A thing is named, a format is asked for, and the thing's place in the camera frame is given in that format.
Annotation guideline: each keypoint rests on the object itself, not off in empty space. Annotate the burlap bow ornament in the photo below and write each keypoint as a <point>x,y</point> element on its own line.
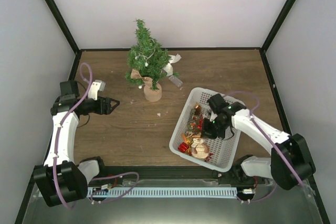
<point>146,80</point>

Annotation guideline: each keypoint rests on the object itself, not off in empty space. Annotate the white ribbon bow ornament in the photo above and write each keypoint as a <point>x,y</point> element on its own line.
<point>168,67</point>

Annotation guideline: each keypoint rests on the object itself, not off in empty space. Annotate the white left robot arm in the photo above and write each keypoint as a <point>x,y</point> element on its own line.
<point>59,179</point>

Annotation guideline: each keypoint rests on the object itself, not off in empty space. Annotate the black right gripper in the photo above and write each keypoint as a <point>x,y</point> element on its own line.
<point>207,133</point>

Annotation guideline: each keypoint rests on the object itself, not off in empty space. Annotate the clear battery box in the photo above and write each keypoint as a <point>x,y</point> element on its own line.
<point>175,80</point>

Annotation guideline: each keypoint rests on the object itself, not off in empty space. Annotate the light blue cable duct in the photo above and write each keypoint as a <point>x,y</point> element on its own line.
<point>161,192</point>

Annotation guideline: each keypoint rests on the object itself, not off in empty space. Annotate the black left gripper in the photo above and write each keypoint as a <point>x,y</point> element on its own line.
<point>107,103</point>

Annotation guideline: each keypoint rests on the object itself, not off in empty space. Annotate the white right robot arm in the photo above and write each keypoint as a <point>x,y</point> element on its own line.
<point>290,161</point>

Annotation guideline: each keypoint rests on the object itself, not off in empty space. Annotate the small green christmas tree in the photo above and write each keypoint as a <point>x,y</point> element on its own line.
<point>148,57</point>

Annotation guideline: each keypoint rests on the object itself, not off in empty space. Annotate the wooden snowman ornament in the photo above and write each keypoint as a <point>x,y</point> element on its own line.
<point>199,148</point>

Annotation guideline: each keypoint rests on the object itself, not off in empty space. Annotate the red foil gift ornament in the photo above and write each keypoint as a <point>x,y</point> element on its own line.
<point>183,147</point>

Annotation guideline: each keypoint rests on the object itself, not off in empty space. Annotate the white perforated plastic basket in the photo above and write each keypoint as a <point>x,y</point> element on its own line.
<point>222,149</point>

